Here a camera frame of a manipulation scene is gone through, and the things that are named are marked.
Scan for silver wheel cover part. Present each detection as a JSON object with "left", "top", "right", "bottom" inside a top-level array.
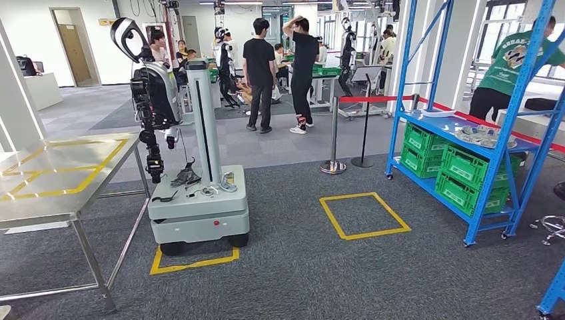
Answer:
[{"left": 454, "top": 124, "right": 518, "bottom": 150}]

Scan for white table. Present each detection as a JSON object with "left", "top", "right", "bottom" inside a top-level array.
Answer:
[{"left": 307, "top": 73, "right": 340, "bottom": 112}]

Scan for grey lift column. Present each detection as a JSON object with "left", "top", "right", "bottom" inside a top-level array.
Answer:
[{"left": 185, "top": 58, "right": 223, "bottom": 184}]

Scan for black detached robot hand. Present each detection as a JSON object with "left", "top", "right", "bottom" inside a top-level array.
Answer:
[{"left": 171, "top": 157, "right": 203, "bottom": 189}]

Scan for red barrier tape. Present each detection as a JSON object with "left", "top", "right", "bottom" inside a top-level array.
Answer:
[
  {"left": 416, "top": 97, "right": 565, "bottom": 154},
  {"left": 338, "top": 95, "right": 416, "bottom": 104}
]

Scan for black and white humanoid robot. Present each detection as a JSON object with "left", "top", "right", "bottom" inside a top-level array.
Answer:
[
  {"left": 338, "top": 17, "right": 358, "bottom": 97},
  {"left": 213, "top": 27, "right": 242, "bottom": 109}
]

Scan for black curved tool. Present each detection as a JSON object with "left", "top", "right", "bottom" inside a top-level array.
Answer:
[{"left": 151, "top": 190, "right": 179, "bottom": 203}]

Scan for brown door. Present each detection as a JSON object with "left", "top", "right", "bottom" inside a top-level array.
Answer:
[{"left": 49, "top": 7, "right": 102, "bottom": 88}]

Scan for small steel table yellow tape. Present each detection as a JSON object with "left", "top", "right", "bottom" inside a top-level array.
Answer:
[{"left": 0, "top": 132, "right": 152, "bottom": 312}]

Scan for white counter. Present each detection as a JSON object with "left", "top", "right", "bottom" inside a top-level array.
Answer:
[{"left": 24, "top": 72, "right": 64, "bottom": 111}]

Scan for white desk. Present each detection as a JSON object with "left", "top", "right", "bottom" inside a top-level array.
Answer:
[{"left": 496, "top": 108, "right": 565, "bottom": 147}]

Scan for black bag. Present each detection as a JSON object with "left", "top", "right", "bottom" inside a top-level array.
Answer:
[{"left": 15, "top": 55, "right": 40, "bottom": 77}]

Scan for chrome chair base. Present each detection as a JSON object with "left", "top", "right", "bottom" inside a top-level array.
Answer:
[{"left": 529, "top": 215, "right": 565, "bottom": 247}]

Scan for chrome stanchion post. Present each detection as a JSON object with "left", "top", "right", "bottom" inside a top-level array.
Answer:
[{"left": 320, "top": 96, "right": 348, "bottom": 175}]

